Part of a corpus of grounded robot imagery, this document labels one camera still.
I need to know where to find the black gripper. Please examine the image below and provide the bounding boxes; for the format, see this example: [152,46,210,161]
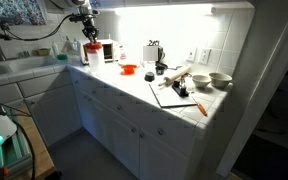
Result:
[80,14,100,44]

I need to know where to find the red jar lid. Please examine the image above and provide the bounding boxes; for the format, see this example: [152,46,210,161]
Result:
[84,41,104,54]

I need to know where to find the white plastic jar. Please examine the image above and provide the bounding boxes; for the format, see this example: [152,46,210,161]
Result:
[86,50,106,73]

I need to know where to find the green round lid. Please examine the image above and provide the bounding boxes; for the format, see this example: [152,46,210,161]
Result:
[56,53,69,61]

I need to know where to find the white toaster oven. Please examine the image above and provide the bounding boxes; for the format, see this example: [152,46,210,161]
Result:
[78,39,120,65]

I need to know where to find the white bottle red label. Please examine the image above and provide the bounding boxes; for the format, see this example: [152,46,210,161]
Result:
[118,44,128,63]

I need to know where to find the white soap bottle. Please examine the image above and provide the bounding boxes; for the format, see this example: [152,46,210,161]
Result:
[51,41,59,58]

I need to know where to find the yellow sponge dish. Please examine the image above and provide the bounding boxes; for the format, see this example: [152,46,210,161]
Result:
[37,48,51,57]

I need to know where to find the orange measuring cup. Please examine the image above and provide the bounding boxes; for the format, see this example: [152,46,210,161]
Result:
[119,63,140,76]

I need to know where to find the white upper cabinets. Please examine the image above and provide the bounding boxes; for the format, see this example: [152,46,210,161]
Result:
[90,0,262,11]

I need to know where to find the black alarm clock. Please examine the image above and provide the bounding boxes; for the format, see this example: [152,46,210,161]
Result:
[142,39,166,63]

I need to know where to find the small black measuring cup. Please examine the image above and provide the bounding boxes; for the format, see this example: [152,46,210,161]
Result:
[144,71,156,83]

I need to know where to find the under-cabinet light strip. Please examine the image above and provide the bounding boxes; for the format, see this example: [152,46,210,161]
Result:
[113,2,255,16]

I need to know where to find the white kitchen sink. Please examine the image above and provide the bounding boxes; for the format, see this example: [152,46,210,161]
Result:
[0,54,60,78]

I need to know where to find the floral curtain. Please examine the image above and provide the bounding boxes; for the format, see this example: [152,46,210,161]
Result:
[0,0,48,27]

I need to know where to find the white sink base cabinet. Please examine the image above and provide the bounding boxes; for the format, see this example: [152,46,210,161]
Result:
[0,70,83,148]

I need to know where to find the wooden rolling pin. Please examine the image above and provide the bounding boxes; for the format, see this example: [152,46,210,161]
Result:
[157,65,192,88]

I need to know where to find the dark cutting board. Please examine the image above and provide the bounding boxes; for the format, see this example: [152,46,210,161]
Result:
[148,81,198,109]

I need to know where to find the black pepper grinder set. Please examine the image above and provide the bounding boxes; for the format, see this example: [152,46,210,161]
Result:
[171,74,190,98]

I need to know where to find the white counter base cabinet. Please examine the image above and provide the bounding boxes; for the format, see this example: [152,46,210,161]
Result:
[69,68,228,180]

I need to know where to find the small ceramic bowl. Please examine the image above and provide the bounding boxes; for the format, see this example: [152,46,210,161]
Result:
[191,74,212,89]

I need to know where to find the wooden table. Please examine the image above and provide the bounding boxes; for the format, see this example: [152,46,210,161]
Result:
[2,104,57,180]

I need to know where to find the large ceramic bowl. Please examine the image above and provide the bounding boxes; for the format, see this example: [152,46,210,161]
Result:
[208,72,233,89]

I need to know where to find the red stop button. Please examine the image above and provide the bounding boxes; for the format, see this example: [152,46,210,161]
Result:
[0,166,10,180]

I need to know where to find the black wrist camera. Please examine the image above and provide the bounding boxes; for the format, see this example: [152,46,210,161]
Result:
[68,12,100,23]

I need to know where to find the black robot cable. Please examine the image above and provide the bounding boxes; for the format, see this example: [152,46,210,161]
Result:
[0,9,76,89]

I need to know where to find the black long-handled measuring cup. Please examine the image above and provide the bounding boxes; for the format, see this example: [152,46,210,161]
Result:
[154,61,183,76]

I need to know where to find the white wall switch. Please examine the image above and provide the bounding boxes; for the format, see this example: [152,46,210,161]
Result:
[186,47,198,63]

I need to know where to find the white wall outlet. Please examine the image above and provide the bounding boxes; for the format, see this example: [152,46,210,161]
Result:
[198,48,212,65]

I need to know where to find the orange handled knife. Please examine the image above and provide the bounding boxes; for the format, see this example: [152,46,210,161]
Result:
[189,94,208,117]

